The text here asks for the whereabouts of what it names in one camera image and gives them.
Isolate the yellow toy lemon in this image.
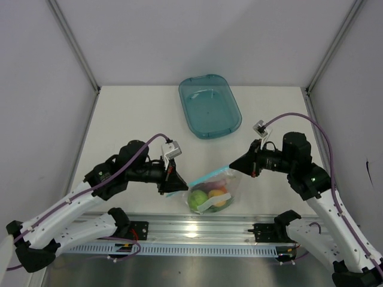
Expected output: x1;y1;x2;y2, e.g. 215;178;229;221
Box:
208;190;230;207

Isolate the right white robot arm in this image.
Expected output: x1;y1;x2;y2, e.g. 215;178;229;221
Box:
229;132;382;286

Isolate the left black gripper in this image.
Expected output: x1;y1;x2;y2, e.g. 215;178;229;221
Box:
127;154;188;195

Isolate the light green toy cabbage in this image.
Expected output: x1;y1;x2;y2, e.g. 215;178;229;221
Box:
187;190;208;211

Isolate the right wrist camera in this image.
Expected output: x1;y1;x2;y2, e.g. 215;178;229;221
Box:
253;120;272;144

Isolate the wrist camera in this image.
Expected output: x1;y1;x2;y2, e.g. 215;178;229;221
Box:
161;141;182;169
253;120;272;144

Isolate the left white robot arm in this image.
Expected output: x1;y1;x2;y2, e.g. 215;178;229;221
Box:
6;139;188;273

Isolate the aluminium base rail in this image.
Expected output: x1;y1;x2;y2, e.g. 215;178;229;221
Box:
71;212;364;246

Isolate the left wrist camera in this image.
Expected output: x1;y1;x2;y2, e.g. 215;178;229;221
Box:
161;141;182;169

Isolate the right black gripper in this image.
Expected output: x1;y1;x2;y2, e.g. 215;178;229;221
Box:
230;139;295;178

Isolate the purple toy eggplant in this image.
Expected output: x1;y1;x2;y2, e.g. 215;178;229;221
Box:
200;179;228;191

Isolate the teal plastic tray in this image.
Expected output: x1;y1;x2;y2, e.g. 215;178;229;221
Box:
178;74;242;139

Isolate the clear zip top bag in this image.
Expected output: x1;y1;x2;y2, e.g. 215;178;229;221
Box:
167;166;242;215

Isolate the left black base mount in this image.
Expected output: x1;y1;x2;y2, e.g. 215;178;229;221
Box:
126;221;149;241

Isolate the white slotted cable duct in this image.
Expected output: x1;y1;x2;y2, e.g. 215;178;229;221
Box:
66;242;278;258

